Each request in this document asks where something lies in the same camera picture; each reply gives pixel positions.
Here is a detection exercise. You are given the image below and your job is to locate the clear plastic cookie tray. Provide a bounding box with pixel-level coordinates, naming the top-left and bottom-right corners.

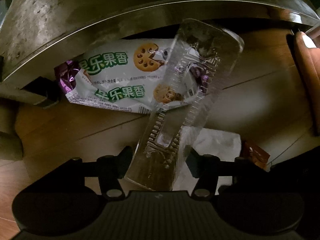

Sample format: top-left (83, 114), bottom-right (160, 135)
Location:
top-left (125, 19), bottom-right (245, 191)

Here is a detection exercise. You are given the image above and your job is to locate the brown snack wrapper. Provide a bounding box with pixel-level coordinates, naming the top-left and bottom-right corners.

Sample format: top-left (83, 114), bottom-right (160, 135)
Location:
top-left (243, 140), bottom-right (270, 170)

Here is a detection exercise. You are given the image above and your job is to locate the purple white cookie wrapper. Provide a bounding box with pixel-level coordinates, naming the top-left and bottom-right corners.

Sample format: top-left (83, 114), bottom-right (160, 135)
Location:
top-left (54, 39), bottom-right (202, 114)

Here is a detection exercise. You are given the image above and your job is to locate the white crumpled paper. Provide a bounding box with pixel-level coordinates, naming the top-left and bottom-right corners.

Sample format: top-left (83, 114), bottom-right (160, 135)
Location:
top-left (172, 128), bottom-right (241, 193)

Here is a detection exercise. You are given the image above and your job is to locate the person finger with nail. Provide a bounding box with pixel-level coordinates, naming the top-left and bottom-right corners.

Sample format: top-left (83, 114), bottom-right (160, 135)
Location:
top-left (295, 31), bottom-right (319, 133)

